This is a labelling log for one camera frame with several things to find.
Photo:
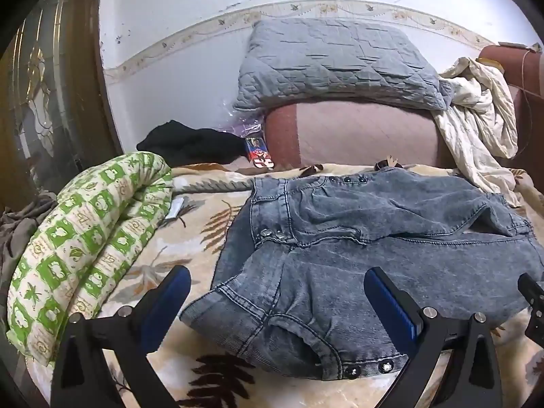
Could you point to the black cloth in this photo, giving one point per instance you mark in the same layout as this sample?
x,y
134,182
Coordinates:
x,y
191,144

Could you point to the small colourful packet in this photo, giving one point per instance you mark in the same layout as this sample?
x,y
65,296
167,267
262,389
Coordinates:
x,y
259,153

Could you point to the white paper tag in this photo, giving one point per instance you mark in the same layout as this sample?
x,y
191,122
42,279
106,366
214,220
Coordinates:
x,y
175,208

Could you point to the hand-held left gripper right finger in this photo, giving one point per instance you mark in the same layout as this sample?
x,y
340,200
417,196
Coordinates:
x,y
391,301

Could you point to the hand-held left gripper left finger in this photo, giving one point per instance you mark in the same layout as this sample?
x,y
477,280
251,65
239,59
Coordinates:
x,y
170,297

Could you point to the brown headboard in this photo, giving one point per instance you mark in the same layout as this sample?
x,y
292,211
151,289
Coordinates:
x,y
522,93

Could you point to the wooden door with patterned glass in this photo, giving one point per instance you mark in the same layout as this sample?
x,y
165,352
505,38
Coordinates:
x,y
42,80

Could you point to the grey-brown cloth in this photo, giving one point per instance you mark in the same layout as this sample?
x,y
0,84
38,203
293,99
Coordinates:
x,y
21,225

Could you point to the green patterned folded quilt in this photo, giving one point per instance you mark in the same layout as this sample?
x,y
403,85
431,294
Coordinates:
x,y
89,246

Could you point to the beige leaf-print blanket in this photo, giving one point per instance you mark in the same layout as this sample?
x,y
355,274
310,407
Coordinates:
x,y
170,246

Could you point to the cream crumpled cloth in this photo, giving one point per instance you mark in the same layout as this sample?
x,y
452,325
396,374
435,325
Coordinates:
x,y
480,123

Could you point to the clear plastic bag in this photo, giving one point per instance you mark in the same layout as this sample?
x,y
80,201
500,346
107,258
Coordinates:
x,y
242,121

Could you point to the grey quilted pillow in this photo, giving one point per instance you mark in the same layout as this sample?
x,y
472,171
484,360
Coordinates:
x,y
335,63

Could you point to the grey-blue denim pants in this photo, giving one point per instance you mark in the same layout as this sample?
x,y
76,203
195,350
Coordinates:
x,y
340,255

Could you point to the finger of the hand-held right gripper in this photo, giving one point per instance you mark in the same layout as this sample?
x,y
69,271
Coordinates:
x,y
532,291

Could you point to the pink and brown cushion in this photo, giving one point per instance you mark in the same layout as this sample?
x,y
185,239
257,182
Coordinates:
x,y
361,134

